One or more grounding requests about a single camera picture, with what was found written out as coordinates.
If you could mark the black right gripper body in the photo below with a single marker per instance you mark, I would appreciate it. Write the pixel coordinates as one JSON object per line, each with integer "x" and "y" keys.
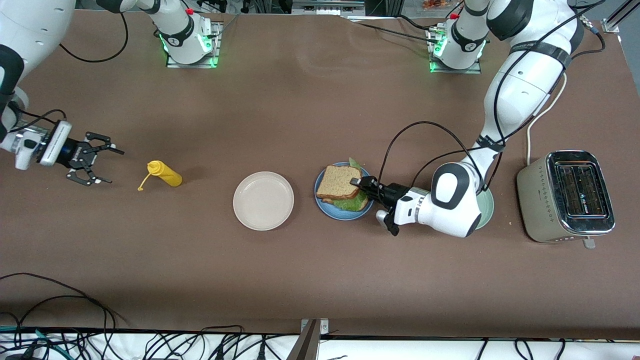
{"x": 73, "y": 152}

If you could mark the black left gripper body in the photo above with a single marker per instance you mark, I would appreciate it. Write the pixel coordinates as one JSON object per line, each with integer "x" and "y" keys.
{"x": 391, "y": 193}

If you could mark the green lettuce leaf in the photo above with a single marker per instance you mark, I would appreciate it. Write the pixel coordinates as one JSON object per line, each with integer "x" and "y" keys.
{"x": 354, "y": 202}

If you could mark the brown bread slice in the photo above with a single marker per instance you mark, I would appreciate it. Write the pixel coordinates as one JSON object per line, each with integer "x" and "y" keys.
{"x": 337, "y": 181}
{"x": 326, "y": 199}

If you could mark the yellow mustard squeeze bottle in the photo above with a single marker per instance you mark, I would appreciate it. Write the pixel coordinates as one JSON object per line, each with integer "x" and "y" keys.
{"x": 167, "y": 175}

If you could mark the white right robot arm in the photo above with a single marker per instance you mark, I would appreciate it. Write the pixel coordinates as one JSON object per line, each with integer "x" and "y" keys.
{"x": 30, "y": 30}

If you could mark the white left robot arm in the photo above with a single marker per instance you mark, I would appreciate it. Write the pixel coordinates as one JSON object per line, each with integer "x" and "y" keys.
{"x": 520, "y": 85}

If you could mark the blue round plate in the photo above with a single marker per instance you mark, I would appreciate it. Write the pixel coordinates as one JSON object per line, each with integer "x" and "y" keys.
{"x": 327, "y": 210}

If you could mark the green round plate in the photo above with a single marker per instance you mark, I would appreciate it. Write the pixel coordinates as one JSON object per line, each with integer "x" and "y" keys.
{"x": 487, "y": 207}

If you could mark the beige round plate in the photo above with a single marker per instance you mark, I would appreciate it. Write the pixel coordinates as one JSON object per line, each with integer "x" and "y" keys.
{"x": 263, "y": 201}

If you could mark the beige chrome toaster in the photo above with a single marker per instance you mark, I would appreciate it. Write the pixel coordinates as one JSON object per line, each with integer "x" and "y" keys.
{"x": 537, "y": 200}

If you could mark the orange snack packet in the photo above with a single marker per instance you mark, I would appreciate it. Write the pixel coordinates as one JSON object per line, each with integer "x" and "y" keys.
{"x": 435, "y": 5}

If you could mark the aluminium corner profile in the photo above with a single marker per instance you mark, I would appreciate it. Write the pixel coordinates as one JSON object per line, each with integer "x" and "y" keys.
{"x": 611, "y": 25}

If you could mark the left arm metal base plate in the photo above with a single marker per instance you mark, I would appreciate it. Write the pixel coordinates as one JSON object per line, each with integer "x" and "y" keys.
{"x": 452, "y": 71}

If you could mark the small metal bracket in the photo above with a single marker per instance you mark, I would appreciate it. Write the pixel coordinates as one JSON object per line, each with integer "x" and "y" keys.
{"x": 324, "y": 326}

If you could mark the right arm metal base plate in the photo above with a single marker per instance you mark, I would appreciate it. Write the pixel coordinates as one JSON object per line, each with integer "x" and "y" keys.
{"x": 218, "y": 50}

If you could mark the aluminium profile post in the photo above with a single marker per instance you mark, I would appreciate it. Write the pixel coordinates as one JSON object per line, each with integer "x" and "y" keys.
{"x": 305, "y": 347}

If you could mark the aluminium frame rail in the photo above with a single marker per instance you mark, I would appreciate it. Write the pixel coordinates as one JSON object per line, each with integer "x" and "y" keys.
{"x": 327, "y": 7}

